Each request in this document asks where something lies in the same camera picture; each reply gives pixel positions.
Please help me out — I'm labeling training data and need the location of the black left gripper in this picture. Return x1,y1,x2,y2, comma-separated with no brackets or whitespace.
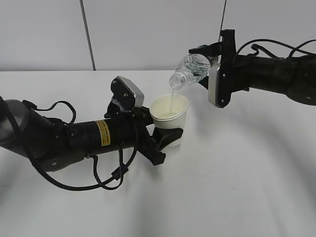
105,103,184,165

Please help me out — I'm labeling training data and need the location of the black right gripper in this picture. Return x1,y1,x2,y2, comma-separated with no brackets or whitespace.
188,29,249,109

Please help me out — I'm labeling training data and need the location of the clear green-label water bottle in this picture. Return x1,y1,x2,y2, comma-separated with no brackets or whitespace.
169,54,211,90

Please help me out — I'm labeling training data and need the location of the white paper cup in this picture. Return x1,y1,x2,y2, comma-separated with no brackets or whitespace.
149,94,189,148

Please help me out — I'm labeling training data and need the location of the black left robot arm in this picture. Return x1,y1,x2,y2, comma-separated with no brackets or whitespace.
4,99,183,172

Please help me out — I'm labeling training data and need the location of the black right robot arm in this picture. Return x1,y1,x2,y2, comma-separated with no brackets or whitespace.
188,29,316,108

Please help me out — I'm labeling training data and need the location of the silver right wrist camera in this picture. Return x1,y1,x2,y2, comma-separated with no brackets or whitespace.
208,63,221,108

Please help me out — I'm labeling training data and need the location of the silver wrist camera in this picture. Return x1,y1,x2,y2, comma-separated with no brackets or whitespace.
208,63,221,108
111,76,145,111

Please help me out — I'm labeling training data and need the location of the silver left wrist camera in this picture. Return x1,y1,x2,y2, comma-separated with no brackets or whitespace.
111,76,145,111

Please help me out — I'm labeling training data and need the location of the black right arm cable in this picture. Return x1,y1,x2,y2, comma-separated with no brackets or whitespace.
234,38,316,61

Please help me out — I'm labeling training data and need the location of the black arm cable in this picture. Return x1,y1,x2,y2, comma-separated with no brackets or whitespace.
234,38,316,61
0,96,139,192

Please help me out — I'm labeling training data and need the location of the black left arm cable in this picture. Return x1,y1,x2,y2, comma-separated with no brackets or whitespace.
0,96,139,192

